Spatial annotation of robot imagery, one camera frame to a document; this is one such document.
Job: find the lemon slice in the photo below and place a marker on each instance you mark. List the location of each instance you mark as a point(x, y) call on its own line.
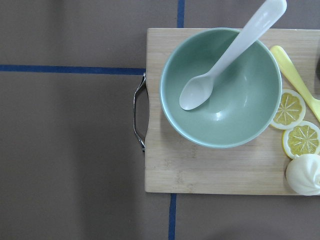
point(291, 110)
point(301, 139)

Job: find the wooden cutting board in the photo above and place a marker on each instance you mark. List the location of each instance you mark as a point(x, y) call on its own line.
point(173, 164)

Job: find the upper lemon slice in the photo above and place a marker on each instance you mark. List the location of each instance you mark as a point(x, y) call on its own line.
point(291, 110)

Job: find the metal cutting board handle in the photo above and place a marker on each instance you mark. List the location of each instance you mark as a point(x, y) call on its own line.
point(135, 112)

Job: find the white plastic spoon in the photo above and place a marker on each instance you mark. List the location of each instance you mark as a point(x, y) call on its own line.
point(199, 88)

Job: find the lower lemon slice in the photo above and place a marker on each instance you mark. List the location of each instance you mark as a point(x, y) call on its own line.
point(301, 139)

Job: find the white steamed bun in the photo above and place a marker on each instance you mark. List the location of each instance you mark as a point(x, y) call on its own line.
point(303, 174)

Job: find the green bowl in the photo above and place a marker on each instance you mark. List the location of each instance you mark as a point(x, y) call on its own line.
point(245, 97)

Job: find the yellow plastic spoon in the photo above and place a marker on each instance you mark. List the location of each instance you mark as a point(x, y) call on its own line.
point(288, 69)

